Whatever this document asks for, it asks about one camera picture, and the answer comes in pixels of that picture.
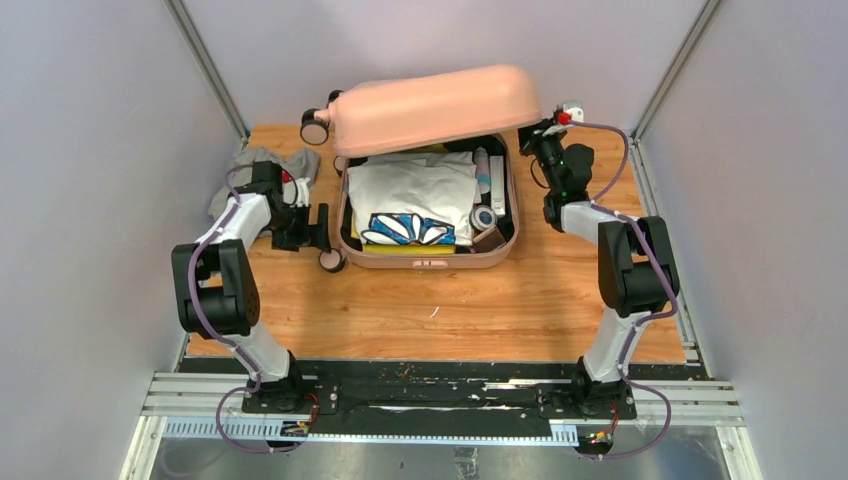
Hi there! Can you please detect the white rectangular box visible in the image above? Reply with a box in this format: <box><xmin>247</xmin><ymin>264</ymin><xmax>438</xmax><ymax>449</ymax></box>
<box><xmin>489</xmin><ymin>155</ymin><xmax>506</xmax><ymax>218</ymax></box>

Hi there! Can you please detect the pink suitcase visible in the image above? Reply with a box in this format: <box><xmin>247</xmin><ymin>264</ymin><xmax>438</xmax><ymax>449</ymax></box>
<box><xmin>300</xmin><ymin>65</ymin><xmax>542</xmax><ymax>269</ymax></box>

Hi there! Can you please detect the square clear compact case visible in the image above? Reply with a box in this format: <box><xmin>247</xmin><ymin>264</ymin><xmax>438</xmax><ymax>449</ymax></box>
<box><xmin>471</xmin><ymin>225</ymin><xmax>507</xmax><ymax>254</ymax></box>

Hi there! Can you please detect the round blue-lid jar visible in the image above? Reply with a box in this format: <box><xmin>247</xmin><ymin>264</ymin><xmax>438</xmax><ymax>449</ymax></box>
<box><xmin>469</xmin><ymin>204</ymin><xmax>498</xmax><ymax>232</ymax></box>

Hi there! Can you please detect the grey cloth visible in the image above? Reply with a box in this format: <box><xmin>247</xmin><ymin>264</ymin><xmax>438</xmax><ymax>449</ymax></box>
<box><xmin>207</xmin><ymin>147</ymin><xmax>321</xmax><ymax>222</ymax></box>

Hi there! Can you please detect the white blue print shirt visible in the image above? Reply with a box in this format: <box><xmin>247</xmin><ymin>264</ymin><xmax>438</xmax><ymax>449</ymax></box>
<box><xmin>346</xmin><ymin>152</ymin><xmax>480</xmax><ymax>248</ymax></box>

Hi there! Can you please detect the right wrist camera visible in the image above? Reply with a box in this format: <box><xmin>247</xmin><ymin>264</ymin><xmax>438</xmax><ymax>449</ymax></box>
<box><xmin>554</xmin><ymin>100</ymin><xmax>585</xmax><ymax>125</ymax></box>

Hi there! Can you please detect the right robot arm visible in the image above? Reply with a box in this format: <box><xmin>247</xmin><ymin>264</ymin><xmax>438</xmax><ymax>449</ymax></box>
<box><xmin>518</xmin><ymin>114</ymin><xmax>680</xmax><ymax>418</ymax></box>

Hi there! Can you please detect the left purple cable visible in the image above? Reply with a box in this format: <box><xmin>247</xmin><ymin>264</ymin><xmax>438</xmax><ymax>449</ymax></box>
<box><xmin>185</xmin><ymin>165</ymin><xmax>313</xmax><ymax>455</ymax></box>

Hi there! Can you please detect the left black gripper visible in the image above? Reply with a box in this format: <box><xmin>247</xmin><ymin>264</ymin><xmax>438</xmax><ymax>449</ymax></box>
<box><xmin>266</xmin><ymin>202</ymin><xmax>330</xmax><ymax>255</ymax></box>

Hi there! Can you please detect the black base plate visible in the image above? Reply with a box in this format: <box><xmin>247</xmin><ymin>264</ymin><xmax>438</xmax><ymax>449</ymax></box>
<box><xmin>241</xmin><ymin>360</ymin><xmax>636</xmax><ymax>439</ymax></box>

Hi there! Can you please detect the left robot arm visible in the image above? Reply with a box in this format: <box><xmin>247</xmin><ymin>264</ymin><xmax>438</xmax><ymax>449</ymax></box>
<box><xmin>171</xmin><ymin>161</ymin><xmax>345</xmax><ymax>413</ymax></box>

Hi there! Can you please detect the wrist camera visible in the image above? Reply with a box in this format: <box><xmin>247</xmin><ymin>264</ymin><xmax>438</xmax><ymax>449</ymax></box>
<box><xmin>554</xmin><ymin>100</ymin><xmax>585</xmax><ymax>125</ymax></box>
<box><xmin>287</xmin><ymin>177</ymin><xmax>310</xmax><ymax>208</ymax></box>

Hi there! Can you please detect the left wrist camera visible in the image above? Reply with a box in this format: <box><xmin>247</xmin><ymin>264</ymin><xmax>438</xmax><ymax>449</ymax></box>
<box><xmin>287</xmin><ymin>177</ymin><xmax>310</xmax><ymax>208</ymax></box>

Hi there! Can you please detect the white bottle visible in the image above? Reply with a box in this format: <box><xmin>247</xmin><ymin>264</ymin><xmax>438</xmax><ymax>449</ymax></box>
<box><xmin>472</xmin><ymin>147</ymin><xmax>491</xmax><ymax>196</ymax></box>

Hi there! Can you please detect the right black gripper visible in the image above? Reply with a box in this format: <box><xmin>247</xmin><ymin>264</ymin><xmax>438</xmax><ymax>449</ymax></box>
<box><xmin>514</xmin><ymin>115</ymin><xmax>568</xmax><ymax>195</ymax></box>

